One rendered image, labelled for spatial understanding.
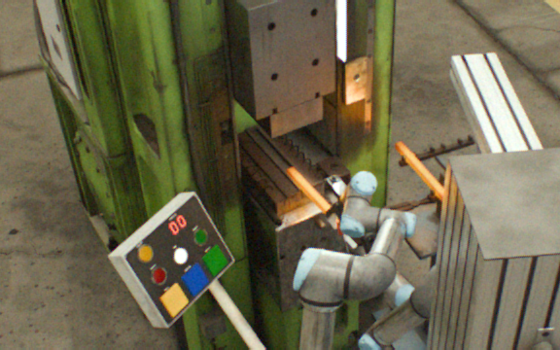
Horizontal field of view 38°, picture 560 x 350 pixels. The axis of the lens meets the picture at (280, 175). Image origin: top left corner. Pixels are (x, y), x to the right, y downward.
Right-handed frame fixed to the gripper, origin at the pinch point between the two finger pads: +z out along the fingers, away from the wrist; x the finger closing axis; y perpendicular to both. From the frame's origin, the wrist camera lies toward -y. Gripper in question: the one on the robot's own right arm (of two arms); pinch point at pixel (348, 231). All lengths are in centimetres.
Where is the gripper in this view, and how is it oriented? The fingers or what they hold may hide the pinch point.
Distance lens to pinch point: 276.8
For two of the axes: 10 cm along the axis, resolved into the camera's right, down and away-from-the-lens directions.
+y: 0.6, 7.6, 6.4
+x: 8.7, -3.6, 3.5
